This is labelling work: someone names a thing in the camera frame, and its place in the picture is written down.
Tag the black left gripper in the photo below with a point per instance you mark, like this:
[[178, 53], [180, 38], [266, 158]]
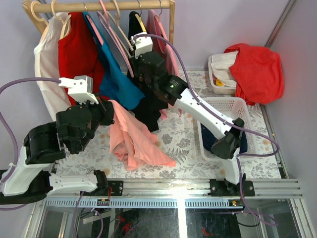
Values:
[[106, 112]]

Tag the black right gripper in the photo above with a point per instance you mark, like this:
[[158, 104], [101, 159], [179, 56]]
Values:
[[138, 66]]

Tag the salmon pink t-shirt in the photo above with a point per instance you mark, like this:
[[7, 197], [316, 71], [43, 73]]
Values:
[[132, 143]]

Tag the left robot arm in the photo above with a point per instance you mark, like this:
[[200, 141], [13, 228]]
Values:
[[28, 182]]

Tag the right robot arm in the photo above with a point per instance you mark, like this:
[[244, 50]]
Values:
[[229, 142]]

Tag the blue hanging t-shirt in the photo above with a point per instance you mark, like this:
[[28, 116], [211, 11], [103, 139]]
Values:
[[115, 85]]

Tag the black hanging t-shirt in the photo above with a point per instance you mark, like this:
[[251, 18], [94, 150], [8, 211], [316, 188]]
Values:
[[148, 109]]

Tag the pink hanging t-shirt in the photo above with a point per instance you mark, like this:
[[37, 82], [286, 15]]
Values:
[[171, 54]]

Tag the yellow hanger with black shirt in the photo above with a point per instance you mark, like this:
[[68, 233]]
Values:
[[138, 17]]

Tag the white hanging t-shirt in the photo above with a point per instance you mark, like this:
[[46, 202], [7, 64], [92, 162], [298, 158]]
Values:
[[46, 65]]

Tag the beige empty hanger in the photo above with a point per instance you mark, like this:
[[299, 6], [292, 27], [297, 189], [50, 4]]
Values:
[[124, 41]]

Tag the red hanging t-shirt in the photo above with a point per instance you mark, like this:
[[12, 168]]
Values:
[[78, 53]]

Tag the pink hanger with blue shirt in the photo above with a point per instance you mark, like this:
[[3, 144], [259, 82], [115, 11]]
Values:
[[93, 28]]

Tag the beige hanger with red shirt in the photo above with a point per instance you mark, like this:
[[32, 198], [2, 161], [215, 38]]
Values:
[[61, 22]]

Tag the beige hanger far left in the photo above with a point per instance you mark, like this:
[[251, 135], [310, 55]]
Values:
[[41, 23]]

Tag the orange-red t-shirt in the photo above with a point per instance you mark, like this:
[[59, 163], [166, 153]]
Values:
[[258, 73]]

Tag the white garment in basket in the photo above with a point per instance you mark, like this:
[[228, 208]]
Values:
[[220, 64]]

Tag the yellow object in basket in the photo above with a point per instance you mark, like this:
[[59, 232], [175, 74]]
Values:
[[218, 83]]

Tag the small white laundry basket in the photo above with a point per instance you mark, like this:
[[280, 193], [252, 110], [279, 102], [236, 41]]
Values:
[[219, 90]]

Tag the navy blue folded garment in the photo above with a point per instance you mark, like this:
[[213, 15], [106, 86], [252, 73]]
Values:
[[209, 139]]

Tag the wooden clothes rack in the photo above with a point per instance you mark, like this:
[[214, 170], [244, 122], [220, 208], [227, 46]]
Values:
[[95, 6]]

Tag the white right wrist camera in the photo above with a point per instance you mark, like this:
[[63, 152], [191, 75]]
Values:
[[142, 43]]

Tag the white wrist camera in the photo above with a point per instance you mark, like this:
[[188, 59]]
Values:
[[142, 43], [80, 89]]

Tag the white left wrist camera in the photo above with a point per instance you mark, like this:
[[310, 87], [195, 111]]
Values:
[[80, 89]]

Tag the aluminium frame rail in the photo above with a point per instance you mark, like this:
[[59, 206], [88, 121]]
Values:
[[258, 188]]

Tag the grey slotted cable duct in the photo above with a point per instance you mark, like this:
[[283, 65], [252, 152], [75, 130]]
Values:
[[209, 203]]

